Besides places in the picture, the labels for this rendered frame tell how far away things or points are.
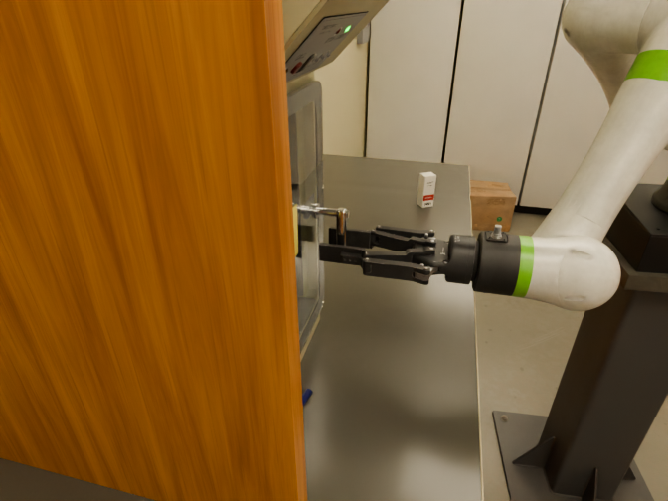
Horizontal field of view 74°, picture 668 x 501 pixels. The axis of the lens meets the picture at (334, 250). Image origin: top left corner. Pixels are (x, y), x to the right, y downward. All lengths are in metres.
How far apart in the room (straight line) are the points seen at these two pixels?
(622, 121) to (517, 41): 2.67
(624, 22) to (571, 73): 2.62
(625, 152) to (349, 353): 0.55
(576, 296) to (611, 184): 0.22
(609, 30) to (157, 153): 0.80
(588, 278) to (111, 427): 0.62
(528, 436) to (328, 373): 1.33
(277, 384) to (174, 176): 0.20
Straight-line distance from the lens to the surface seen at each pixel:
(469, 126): 3.55
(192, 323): 0.41
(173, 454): 0.57
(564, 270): 0.67
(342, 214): 0.68
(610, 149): 0.84
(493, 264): 0.66
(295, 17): 0.36
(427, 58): 3.48
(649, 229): 1.22
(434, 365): 0.81
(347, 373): 0.77
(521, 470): 1.90
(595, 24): 0.96
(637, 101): 0.85
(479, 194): 3.34
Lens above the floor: 1.49
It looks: 30 degrees down
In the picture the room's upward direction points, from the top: straight up
